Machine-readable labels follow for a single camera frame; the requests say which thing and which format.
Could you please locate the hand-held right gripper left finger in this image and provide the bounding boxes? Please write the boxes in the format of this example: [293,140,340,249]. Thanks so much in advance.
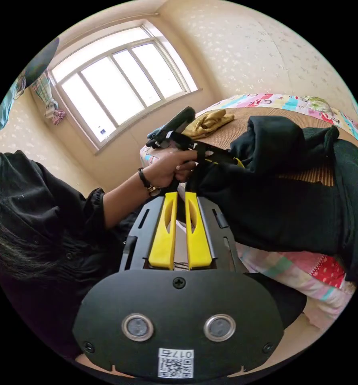
[148,191,179,270]

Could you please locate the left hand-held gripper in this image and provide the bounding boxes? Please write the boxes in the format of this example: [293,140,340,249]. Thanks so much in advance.
[146,127,246,194]

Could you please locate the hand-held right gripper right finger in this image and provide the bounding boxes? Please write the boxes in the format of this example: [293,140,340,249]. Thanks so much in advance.
[185,192,213,270]

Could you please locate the black pants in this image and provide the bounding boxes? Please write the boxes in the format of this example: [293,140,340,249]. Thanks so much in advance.
[183,115,358,282]

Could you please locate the person's left forearm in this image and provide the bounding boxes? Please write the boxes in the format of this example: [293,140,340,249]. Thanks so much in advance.
[102,167,161,231]

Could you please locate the person's left hand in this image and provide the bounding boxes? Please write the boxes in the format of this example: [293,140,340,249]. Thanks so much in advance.
[141,149,198,189]

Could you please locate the bed with woven mat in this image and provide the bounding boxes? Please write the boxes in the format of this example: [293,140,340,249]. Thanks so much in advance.
[138,93,358,331]

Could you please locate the yellow garment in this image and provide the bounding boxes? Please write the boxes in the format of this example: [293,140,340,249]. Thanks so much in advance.
[190,108,236,140]

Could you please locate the person's body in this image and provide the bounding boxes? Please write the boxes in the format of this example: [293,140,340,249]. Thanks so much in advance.
[0,37,307,366]

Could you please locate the window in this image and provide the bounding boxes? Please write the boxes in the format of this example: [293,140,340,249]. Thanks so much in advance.
[49,22,204,156]

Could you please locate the plaid curtain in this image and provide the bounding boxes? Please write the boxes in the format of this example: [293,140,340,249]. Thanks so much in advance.
[31,68,67,126]

